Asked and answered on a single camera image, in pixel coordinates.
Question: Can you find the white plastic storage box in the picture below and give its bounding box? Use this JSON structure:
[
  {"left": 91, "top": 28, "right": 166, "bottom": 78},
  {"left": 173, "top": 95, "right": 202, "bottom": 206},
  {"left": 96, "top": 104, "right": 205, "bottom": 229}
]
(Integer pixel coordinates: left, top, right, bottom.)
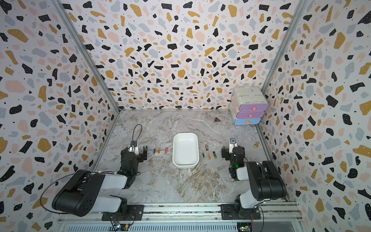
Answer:
[{"left": 173, "top": 132, "right": 200, "bottom": 169}]

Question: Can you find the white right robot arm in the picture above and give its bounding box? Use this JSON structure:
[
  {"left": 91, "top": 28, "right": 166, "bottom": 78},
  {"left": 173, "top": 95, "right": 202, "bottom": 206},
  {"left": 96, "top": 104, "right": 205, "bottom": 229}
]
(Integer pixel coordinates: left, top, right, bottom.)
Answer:
[{"left": 220, "top": 146, "right": 287, "bottom": 220}]

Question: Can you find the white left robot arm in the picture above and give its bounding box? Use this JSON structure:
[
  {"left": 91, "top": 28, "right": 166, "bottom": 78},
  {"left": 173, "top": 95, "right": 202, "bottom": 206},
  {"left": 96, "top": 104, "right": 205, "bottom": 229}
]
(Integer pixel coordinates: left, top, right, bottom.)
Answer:
[{"left": 52, "top": 146, "right": 148, "bottom": 222}]

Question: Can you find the pastel drawer organiser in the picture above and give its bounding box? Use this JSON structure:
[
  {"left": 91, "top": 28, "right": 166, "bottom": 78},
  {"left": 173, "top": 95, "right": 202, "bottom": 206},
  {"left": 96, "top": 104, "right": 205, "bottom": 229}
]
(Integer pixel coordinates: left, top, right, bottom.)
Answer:
[{"left": 229, "top": 86, "right": 269, "bottom": 125}]

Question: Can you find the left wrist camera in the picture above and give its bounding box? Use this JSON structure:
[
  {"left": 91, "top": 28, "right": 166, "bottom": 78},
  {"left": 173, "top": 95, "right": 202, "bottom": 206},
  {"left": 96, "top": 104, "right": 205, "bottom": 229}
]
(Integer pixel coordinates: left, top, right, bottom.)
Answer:
[{"left": 128, "top": 140, "right": 139, "bottom": 156}]

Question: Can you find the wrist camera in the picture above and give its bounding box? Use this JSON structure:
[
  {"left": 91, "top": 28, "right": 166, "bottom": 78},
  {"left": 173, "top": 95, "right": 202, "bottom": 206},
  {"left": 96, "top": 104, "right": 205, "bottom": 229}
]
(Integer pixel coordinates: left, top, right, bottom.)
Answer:
[
  {"left": 229, "top": 138, "right": 237, "bottom": 153},
  {"left": 128, "top": 140, "right": 139, "bottom": 156}
]

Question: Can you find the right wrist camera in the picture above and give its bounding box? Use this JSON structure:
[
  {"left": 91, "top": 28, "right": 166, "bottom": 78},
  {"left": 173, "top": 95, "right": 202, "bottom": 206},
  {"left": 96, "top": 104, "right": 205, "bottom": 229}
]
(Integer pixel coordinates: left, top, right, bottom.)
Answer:
[{"left": 229, "top": 138, "right": 237, "bottom": 153}]

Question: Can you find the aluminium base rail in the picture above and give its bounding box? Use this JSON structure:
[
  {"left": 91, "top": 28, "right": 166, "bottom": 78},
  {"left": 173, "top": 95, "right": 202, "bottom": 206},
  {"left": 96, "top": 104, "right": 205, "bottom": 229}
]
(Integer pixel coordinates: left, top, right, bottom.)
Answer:
[{"left": 56, "top": 201, "right": 307, "bottom": 232}]

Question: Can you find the aluminium corner post right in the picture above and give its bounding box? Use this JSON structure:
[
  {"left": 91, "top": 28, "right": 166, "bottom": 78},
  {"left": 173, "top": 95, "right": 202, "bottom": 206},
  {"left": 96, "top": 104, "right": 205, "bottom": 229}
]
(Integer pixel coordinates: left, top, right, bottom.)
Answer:
[{"left": 261, "top": 0, "right": 308, "bottom": 94}]

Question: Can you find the aluminium corner post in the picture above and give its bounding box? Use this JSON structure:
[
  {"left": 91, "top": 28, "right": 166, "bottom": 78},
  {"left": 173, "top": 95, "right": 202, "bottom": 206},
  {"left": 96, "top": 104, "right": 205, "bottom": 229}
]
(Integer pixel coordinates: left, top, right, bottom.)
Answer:
[
  {"left": 261, "top": 0, "right": 308, "bottom": 94},
  {"left": 50, "top": 0, "right": 120, "bottom": 113}
]

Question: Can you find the aluminium corner post left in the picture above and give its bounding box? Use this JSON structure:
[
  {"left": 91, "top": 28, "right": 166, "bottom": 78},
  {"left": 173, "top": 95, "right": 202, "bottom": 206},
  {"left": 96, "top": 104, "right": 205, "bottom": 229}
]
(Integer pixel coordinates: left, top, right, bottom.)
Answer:
[{"left": 50, "top": 0, "right": 120, "bottom": 113}]

